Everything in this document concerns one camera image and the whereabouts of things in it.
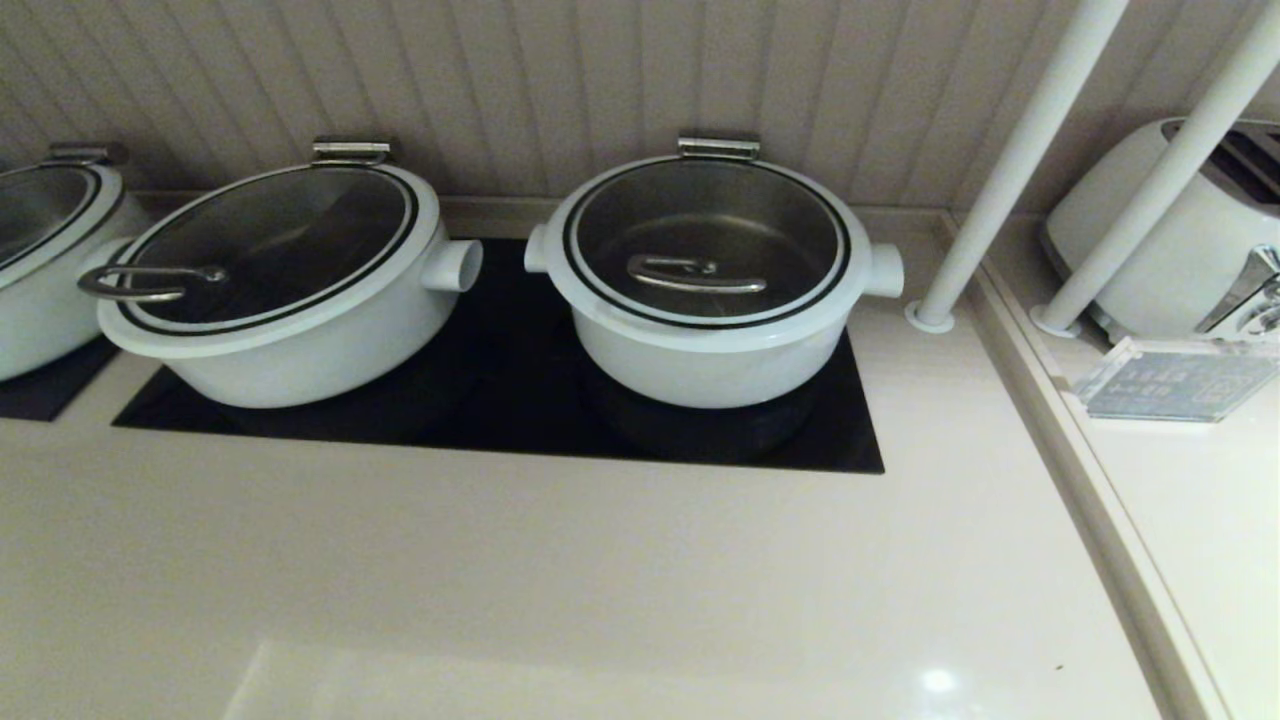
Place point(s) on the glass lid with white rim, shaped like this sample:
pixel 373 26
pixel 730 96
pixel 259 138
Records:
pixel 35 205
pixel 705 230

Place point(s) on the white pot with steel insert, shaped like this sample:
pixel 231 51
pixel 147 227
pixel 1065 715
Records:
pixel 40 320
pixel 700 375

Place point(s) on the white bucket with metal handle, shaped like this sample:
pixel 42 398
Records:
pixel 330 360

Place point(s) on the large black induction cooktop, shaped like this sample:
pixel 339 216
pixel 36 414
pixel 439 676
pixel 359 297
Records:
pixel 510 400

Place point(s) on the white support pole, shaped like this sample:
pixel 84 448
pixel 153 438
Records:
pixel 1160 190
pixel 1020 160

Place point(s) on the white toaster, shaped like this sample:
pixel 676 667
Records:
pixel 1160 250

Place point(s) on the clear acrylic sign holder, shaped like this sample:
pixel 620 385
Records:
pixel 1180 382

